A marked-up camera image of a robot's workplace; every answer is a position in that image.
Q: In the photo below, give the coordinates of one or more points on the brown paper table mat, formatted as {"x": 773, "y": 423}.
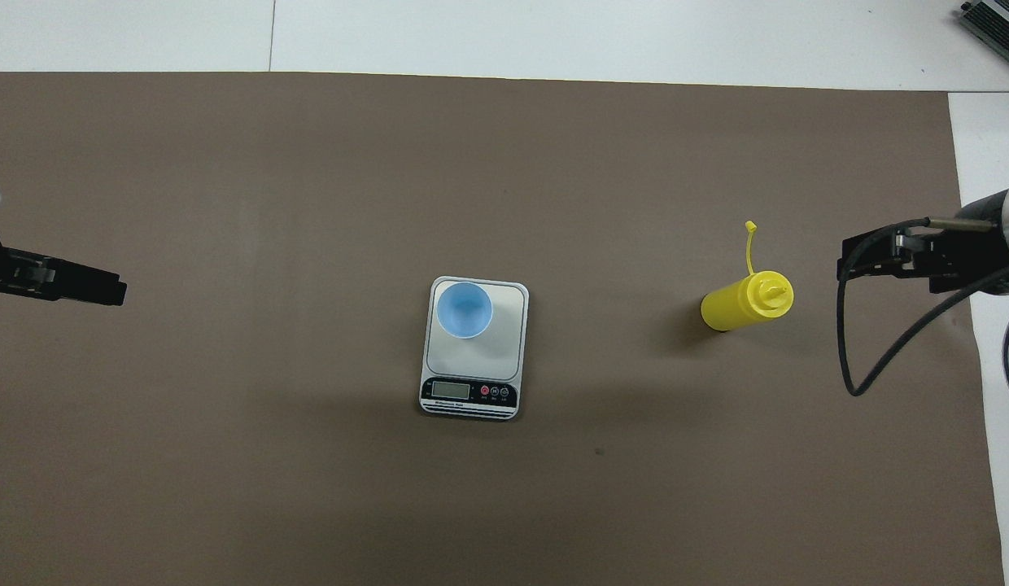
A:
{"x": 553, "y": 163}

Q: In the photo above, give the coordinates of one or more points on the grey finned metal box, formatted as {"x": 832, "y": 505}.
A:
{"x": 997, "y": 24}

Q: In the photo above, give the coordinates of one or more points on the silver digital kitchen scale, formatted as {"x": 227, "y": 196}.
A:
{"x": 504, "y": 342}

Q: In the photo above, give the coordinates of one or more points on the light blue plastic cup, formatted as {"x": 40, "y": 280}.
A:
{"x": 464, "y": 309}

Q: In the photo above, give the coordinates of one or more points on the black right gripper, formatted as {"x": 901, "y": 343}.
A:
{"x": 976, "y": 252}

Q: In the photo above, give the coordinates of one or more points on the yellow squeeze bottle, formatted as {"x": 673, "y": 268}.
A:
{"x": 736, "y": 308}

